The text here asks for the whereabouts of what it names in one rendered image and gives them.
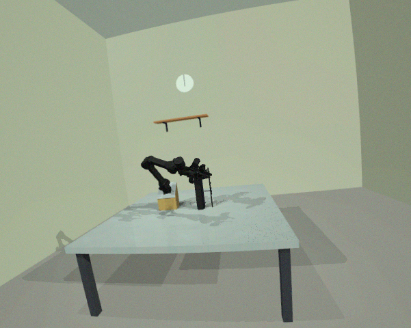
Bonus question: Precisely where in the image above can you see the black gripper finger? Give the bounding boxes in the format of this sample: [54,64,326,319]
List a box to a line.
[202,167,212,176]
[196,170,210,181]

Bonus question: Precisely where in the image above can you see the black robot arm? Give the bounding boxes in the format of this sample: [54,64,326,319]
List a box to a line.
[141,156,200,195]

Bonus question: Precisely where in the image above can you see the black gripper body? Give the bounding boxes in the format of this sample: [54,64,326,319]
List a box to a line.
[185,164,205,184]

